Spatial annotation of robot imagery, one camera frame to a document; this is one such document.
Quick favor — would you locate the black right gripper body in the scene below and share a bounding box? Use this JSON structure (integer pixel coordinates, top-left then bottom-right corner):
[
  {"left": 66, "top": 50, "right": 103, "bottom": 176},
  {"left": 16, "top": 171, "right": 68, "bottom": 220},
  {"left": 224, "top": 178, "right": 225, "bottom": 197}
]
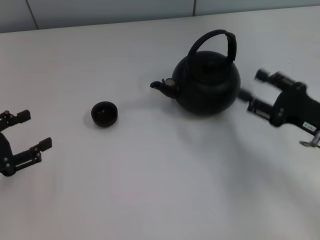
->
[{"left": 271, "top": 83, "right": 320, "bottom": 132}]

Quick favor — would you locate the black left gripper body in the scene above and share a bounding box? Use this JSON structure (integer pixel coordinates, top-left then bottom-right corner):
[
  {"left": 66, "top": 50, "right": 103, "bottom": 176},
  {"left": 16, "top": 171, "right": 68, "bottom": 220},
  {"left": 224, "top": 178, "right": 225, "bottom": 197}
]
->
[{"left": 0, "top": 132, "right": 16, "bottom": 178}]

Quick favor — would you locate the grey gripper cable with plug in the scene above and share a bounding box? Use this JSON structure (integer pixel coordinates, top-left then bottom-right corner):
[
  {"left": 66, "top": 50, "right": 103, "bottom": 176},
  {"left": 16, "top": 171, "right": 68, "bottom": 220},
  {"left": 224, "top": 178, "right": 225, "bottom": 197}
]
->
[{"left": 299, "top": 131, "right": 320, "bottom": 149}]

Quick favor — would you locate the dark brown teacup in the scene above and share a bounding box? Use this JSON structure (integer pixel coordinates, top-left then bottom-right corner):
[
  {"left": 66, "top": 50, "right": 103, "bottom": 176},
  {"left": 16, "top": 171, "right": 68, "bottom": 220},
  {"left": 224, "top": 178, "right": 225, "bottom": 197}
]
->
[{"left": 90, "top": 101, "right": 119, "bottom": 128}]

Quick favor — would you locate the black round teapot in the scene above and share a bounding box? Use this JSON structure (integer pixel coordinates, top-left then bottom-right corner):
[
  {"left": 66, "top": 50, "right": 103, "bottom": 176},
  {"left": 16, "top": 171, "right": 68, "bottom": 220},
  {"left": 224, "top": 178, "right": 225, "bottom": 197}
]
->
[{"left": 149, "top": 29, "right": 241, "bottom": 116}]

